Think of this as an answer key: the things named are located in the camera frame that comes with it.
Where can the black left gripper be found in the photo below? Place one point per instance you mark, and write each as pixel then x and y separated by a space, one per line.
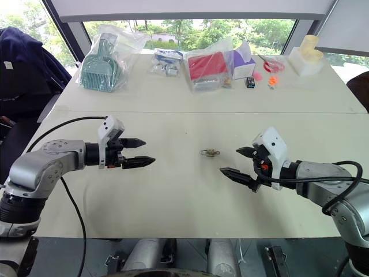
pixel 113 158

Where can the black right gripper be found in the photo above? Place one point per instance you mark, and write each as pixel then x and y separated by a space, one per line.
pixel 262 176

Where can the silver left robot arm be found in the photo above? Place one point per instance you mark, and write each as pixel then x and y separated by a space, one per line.
pixel 34 170

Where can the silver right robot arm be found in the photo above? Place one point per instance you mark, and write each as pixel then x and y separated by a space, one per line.
pixel 331 184

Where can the small black box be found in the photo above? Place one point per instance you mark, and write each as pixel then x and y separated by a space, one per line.
pixel 250 81

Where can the small brass object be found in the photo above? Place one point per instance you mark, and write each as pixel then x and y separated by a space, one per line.
pixel 226 82

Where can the teal plastic dustpan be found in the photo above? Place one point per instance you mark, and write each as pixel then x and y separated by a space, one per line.
pixel 99 72

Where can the small pink object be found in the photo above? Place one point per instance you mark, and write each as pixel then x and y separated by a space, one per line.
pixel 258 76

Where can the small orange object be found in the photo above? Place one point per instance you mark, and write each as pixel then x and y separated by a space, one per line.
pixel 274 80

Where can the clear bag around red box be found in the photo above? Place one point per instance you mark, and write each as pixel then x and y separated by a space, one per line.
pixel 201 83

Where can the silver rounded robot leg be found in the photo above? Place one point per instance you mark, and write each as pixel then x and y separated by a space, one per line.
pixel 144 255
pixel 222 256

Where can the clear bag of small parts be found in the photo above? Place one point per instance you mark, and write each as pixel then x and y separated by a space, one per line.
pixel 165 62

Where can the purple white tissue box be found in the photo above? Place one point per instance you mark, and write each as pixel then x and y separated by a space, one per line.
pixel 243 63

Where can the red flat box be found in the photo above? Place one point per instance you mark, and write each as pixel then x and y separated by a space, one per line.
pixel 206 66

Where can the green dustpan in bag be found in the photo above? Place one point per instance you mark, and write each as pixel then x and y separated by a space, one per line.
pixel 127 43

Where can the white and yellow 3D print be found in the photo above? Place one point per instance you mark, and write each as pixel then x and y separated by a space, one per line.
pixel 305 67

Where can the black office chair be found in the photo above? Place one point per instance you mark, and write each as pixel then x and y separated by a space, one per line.
pixel 17 130

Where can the pale yellow pipe fitting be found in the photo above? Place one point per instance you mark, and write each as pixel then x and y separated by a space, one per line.
pixel 310 47

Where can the dark brown chair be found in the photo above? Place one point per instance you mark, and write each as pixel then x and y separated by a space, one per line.
pixel 359 89

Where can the dark blue jacket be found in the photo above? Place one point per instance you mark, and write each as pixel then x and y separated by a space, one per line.
pixel 26 66

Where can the white roller blind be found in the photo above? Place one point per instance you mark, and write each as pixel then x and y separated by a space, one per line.
pixel 184 8
pixel 346 26

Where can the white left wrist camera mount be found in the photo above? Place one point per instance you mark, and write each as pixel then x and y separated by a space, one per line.
pixel 108 127

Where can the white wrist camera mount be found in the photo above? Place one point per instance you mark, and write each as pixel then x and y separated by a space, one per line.
pixel 108 127
pixel 275 144

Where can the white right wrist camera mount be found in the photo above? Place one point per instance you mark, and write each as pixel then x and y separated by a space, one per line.
pixel 275 144

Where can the black metal bracket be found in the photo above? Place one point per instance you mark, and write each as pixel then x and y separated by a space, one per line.
pixel 278 261

